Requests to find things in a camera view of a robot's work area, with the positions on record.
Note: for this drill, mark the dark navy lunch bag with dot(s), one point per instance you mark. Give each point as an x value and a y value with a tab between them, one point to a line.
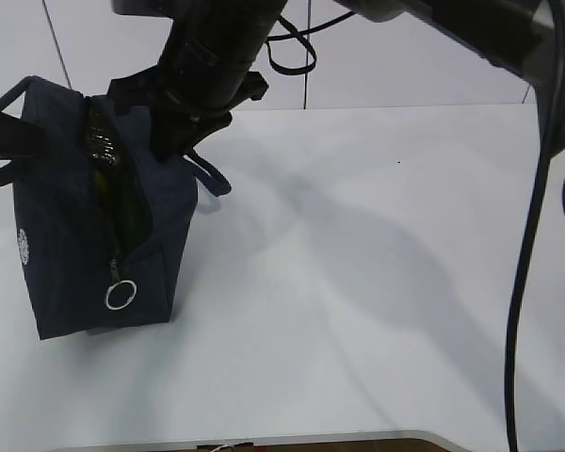
77	278

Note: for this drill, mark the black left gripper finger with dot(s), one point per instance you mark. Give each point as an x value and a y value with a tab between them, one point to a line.
19	139

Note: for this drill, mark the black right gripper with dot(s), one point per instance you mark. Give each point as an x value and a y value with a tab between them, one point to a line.
209	51

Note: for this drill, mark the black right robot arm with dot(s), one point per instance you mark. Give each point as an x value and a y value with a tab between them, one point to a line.
525	38

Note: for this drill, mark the green cucumber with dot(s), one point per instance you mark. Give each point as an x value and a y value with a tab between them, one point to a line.
115	178

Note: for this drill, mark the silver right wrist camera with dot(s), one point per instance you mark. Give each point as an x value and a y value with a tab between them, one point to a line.
145	8

